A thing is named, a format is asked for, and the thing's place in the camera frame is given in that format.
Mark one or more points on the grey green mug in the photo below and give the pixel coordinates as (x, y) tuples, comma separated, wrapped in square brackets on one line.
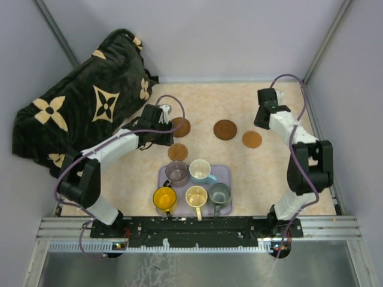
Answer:
[(220, 196)]

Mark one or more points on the light brown small coaster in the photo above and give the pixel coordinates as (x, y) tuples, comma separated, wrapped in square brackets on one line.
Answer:
[(252, 139), (178, 152)]

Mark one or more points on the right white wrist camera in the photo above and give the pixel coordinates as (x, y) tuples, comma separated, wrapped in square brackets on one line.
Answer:
[(279, 96)]

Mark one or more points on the cream and blue mug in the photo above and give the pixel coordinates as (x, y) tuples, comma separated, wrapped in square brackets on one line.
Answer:
[(200, 172)]

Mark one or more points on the transparent purple cup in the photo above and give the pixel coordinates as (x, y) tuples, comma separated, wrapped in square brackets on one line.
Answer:
[(177, 174)]

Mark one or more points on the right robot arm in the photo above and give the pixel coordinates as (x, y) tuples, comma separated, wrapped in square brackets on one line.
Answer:
[(310, 167)]

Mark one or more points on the brown grooved coaster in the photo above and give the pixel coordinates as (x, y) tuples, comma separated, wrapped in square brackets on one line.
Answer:
[(183, 130)]

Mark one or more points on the dark brown coaster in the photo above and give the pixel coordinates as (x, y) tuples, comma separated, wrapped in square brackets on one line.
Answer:
[(225, 130)]

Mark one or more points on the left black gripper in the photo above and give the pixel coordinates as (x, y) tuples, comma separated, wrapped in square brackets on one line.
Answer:
[(164, 137)]

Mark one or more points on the black floral plush blanket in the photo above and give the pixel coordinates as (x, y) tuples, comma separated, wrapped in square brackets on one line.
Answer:
[(87, 106)]

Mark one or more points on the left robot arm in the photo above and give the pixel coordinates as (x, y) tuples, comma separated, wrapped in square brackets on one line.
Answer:
[(80, 176)]

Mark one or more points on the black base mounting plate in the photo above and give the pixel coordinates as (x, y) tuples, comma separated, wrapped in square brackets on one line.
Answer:
[(188, 232)]

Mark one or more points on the lavender plastic tray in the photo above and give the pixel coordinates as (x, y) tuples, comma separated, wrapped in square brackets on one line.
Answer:
[(221, 172)]

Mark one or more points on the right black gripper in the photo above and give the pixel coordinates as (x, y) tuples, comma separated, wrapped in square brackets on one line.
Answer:
[(260, 118)]

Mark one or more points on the yellow transparent mug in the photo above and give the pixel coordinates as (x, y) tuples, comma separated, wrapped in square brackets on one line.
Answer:
[(165, 201)]

